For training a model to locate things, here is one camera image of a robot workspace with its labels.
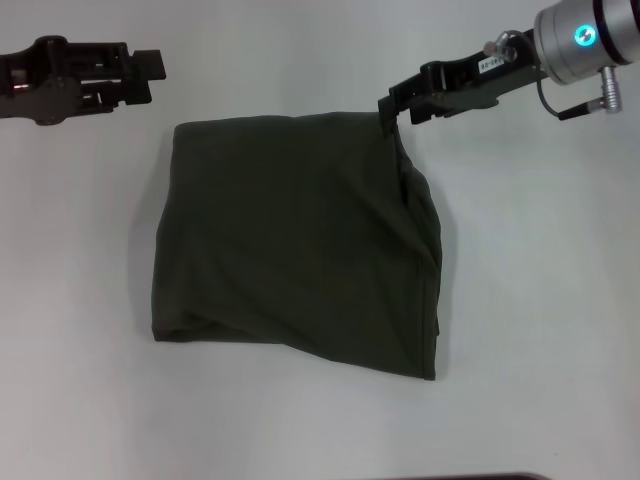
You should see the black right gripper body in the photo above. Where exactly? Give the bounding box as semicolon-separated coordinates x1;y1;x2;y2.
437;28;549;120

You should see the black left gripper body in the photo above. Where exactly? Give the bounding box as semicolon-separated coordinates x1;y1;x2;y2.
0;33;86;127

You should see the dark green printed t-shirt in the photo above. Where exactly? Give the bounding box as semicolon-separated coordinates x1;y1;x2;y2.
151;110;446;384

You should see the small silver wrist connector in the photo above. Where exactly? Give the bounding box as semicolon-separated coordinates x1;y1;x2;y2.
481;30;520;63

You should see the dark flat object edge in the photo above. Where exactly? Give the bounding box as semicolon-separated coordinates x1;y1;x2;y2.
447;472;544;480

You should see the right arm silver cable plug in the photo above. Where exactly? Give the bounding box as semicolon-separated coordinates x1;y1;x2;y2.
536;64;622;122

